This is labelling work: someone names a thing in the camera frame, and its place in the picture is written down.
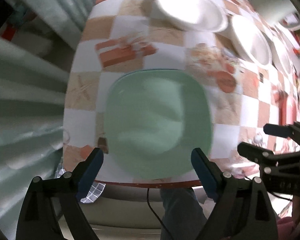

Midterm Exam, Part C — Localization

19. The person's dark trouser leg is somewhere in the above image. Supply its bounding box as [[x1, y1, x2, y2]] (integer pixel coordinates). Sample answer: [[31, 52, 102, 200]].
[[160, 188, 207, 240]]

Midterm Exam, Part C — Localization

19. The green curtain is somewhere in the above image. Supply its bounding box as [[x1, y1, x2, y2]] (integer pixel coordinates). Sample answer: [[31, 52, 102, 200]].
[[0, 0, 108, 221]]

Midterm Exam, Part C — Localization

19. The white bowl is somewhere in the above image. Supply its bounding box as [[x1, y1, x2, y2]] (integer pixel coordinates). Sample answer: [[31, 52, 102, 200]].
[[230, 15, 272, 69], [155, 0, 228, 33], [269, 35, 293, 77]]

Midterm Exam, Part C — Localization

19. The checkered kitchen towel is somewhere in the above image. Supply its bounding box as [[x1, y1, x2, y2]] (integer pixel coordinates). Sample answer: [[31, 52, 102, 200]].
[[55, 161, 106, 204]]

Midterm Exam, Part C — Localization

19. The green square plate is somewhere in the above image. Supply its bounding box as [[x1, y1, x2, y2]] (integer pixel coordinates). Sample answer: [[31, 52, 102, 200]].
[[104, 69, 212, 179]]

